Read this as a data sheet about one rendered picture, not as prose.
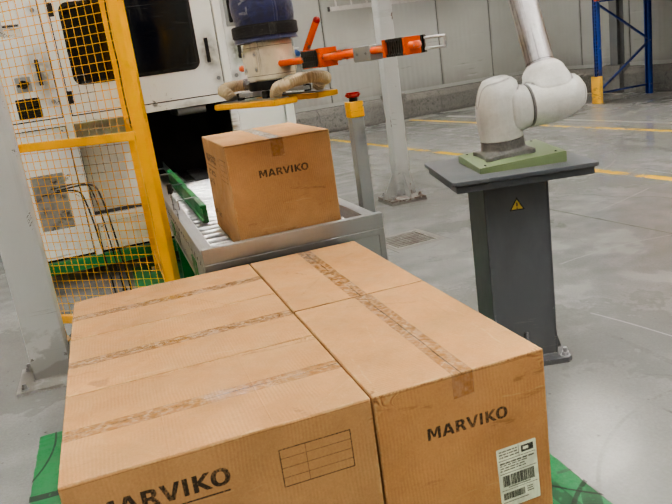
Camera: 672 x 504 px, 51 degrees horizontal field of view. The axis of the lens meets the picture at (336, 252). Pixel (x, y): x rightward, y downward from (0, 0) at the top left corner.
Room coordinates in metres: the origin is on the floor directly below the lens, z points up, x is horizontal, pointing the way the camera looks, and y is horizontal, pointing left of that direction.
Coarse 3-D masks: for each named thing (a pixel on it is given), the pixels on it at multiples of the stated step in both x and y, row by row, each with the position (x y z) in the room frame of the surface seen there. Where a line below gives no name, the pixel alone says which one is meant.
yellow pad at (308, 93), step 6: (306, 84) 2.55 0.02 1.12; (306, 90) 2.55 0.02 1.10; (312, 90) 2.54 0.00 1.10; (318, 90) 2.50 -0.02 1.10; (324, 90) 2.52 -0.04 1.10; (330, 90) 2.50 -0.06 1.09; (336, 90) 2.52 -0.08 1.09; (300, 96) 2.52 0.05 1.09; (306, 96) 2.50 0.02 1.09; (312, 96) 2.48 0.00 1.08; (318, 96) 2.46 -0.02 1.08; (324, 96) 2.48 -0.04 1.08
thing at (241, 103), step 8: (264, 96) 2.42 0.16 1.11; (288, 96) 2.40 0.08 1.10; (224, 104) 2.54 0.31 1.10; (232, 104) 2.50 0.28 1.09; (240, 104) 2.46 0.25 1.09; (248, 104) 2.43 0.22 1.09; (256, 104) 2.40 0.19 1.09; (264, 104) 2.37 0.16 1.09; (272, 104) 2.34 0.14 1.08; (280, 104) 2.34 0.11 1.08
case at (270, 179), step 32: (256, 128) 3.16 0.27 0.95; (288, 128) 2.94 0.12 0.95; (320, 128) 2.74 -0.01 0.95; (224, 160) 2.61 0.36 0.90; (256, 160) 2.60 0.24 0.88; (288, 160) 2.64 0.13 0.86; (320, 160) 2.67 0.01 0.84; (224, 192) 2.76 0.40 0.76; (256, 192) 2.60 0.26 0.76; (288, 192) 2.63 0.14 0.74; (320, 192) 2.67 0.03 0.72; (224, 224) 2.92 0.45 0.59; (256, 224) 2.59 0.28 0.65; (288, 224) 2.63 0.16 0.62
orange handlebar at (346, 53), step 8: (416, 40) 2.07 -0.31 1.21; (352, 48) 2.28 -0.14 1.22; (376, 48) 2.15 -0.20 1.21; (328, 56) 2.29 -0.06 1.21; (336, 56) 2.27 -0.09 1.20; (344, 56) 2.24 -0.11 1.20; (352, 56) 2.22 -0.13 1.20; (280, 64) 2.47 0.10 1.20; (288, 64) 2.44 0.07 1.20; (296, 64) 2.42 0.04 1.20
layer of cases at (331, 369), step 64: (320, 256) 2.39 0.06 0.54; (128, 320) 1.99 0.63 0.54; (192, 320) 1.91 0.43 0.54; (256, 320) 1.83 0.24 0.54; (320, 320) 1.76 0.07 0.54; (384, 320) 1.70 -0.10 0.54; (448, 320) 1.63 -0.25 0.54; (128, 384) 1.52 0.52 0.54; (192, 384) 1.47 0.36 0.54; (256, 384) 1.43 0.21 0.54; (320, 384) 1.38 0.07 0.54; (384, 384) 1.34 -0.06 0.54; (448, 384) 1.33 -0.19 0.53; (512, 384) 1.38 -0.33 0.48; (64, 448) 1.26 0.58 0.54; (128, 448) 1.22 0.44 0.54; (192, 448) 1.19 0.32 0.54; (256, 448) 1.22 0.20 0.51; (320, 448) 1.25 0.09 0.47; (384, 448) 1.29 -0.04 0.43; (448, 448) 1.33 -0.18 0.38; (512, 448) 1.37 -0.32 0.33
